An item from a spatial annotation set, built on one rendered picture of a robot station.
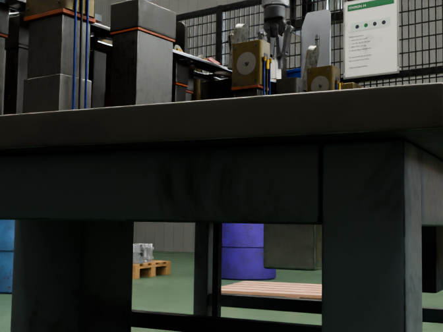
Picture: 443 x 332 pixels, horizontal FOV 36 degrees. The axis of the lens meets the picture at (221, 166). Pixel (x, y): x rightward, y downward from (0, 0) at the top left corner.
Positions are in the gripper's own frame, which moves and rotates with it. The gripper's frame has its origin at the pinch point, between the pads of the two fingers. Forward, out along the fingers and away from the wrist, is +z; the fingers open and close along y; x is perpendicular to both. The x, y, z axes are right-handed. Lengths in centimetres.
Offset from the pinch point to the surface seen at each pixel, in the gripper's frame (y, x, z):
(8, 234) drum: -333, 153, 62
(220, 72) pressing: 3.0, -34.3, 7.9
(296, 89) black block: 20.4, -21.7, 12.2
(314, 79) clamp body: 19.2, -8.9, 6.9
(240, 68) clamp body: 16.4, -43.9, 10.0
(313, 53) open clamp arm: 18.1, -7.6, -1.3
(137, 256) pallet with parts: -362, 333, 86
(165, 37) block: 21, -79, 11
